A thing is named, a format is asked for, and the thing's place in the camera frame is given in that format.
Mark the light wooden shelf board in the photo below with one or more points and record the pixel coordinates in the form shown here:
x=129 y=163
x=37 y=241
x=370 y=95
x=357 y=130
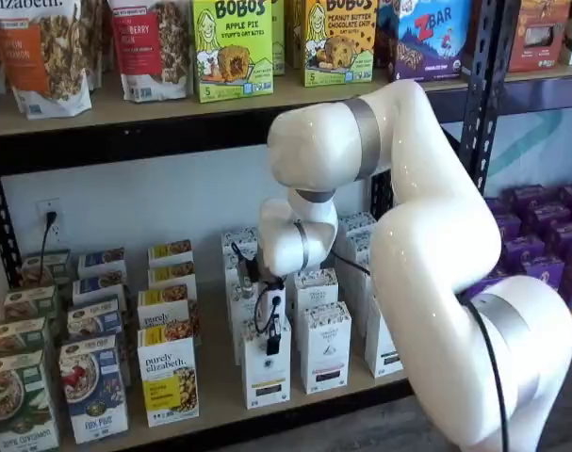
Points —
x=219 y=376
x=540 y=73
x=144 y=112

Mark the green cereal box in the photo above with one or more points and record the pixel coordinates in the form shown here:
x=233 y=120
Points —
x=45 y=268
x=17 y=400
x=17 y=336
x=28 y=303

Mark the blue Flax Plus cereal box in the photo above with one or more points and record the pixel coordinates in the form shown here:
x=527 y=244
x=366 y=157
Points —
x=94 y=391
x=94 y=315
x=99 y=287
x=102 y=261

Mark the green Bobo's apple pie box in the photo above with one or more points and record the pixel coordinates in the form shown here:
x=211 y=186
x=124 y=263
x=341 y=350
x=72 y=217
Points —
x=278 y=37
x=233 y=47

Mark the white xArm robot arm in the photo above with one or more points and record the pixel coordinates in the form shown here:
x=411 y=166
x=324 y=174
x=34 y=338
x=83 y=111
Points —
x=431 y=235

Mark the orange brown snack box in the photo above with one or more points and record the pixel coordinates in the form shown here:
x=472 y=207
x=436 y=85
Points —
x=540 y=28

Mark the black metal shelf rack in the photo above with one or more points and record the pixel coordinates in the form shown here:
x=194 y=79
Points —
x=540 y=92
x=125 y=146

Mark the orange purely elizabeth granola bag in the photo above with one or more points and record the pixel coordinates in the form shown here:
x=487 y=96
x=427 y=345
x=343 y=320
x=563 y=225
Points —
x=31 y=56

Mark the yellow Bobo's peanut butter box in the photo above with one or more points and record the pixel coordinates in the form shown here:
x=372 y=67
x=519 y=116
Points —
x=342 y=42

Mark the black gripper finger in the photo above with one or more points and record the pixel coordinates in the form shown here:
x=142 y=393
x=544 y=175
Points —
x=273 y=341

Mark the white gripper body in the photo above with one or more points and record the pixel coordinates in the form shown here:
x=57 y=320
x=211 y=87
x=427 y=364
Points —
x=271 y=306

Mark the red purely elizabeth granola bag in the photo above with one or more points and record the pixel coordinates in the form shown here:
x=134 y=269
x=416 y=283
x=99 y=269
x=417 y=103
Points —
x=144 y=47

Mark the white box grey strip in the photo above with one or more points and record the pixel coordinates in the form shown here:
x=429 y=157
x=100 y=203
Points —
x=380 y=343
x=356 y=223
x=361 y=245

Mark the white wall power outlet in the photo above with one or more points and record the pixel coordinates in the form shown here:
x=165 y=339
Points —
x=41 y=205

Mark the blue Zbar box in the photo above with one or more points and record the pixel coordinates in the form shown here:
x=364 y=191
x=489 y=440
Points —
x=431 y=37
x=384 y=37

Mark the purely elizabeth yellow granola box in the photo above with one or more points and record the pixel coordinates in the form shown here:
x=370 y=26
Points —
x=170 y=274
x=165 y=306
x=170 y=252
x=168 y=376

